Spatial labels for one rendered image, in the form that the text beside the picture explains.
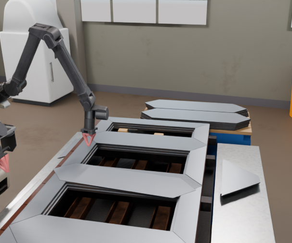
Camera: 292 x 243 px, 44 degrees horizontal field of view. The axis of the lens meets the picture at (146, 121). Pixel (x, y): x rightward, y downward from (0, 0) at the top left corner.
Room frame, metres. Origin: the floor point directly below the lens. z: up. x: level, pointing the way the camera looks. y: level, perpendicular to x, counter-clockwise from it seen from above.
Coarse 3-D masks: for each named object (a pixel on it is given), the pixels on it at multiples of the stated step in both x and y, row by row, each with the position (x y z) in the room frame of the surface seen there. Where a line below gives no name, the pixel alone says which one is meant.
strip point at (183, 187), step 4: (180, 180) 1.52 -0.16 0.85; (184, 180) 1.52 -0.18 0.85; (180, 184) 1.48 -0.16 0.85; (184, 184) 1.48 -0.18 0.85; (188, 184) 1.48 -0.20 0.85; (176, 188) 1.45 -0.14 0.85; (180, 188) 1.45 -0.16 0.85; (184, 188) 1.45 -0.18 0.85; (188, 188) 1.45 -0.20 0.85; (192, 188) 1.45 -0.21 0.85; (176, 192) 1.41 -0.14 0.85; (180, 192) 1.41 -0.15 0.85; (184, 192) 1.41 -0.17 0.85; (188, 192) 1.41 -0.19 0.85; (176, 196) 1.38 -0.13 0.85
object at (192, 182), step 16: (112, 128) 2.23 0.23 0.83; (128, 128) 2.25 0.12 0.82; (144, 128) 2.22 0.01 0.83; (160, 128) 2.21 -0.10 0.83; (176, 128) 2.19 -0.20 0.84; (192, 128) 2.17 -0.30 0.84; (96, 144) 1.96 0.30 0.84; (112, 144) 1.93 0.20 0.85; (176, 176) 1.56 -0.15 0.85; (64, 192) 1.46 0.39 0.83; (96, 192) 1.47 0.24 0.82; (112, 192) 1.46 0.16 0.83; (128, 192) 1.45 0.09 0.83; (48, 208) 1.32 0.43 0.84; (176, 208) 1.31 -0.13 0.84
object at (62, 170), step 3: (66, 165) 1.68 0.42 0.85; (69, 165) 1.68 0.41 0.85; (72, 165) 1.68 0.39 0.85; (60, 168) 1.65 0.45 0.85; (63, 168) 1.65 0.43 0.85; (66, 168) 1.65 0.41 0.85; (69, 168) 1.65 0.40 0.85; (57, 171) 1.62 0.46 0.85; (60, 171) 1.62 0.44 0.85; (63, 171) 1.62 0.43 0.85; (66, 171) 1.62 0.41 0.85; (57, 174) 1.59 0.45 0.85; (60, 174) 1.59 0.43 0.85; (63, 174) 1.59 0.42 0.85; (60, 177) 1.56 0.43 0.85
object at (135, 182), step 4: (136, 172) 1.60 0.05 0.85; (140, 172) 1.60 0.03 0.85; (132, 176) 1.56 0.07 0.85; (136, 176) 1.56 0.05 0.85; (140, 176) 1.56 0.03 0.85; (144, 176) 1.56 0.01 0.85; (128, 180) 1.52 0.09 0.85; (132, 180) 1.52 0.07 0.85; (136, 180) 1.52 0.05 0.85; (140, 180) 1.52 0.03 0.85; (144, 180) 1.52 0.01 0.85; (128, 184) 1.49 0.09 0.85; (132, 184) 1.49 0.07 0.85; (136, 184) 1.49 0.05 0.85; (140, 184) 1.49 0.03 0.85; (124, 188) 1.46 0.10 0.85; (128, 188) 1.46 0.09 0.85; (132, 188) 1.45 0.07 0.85; (136, 188) 1.45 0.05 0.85; (140, 188) 1.45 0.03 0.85
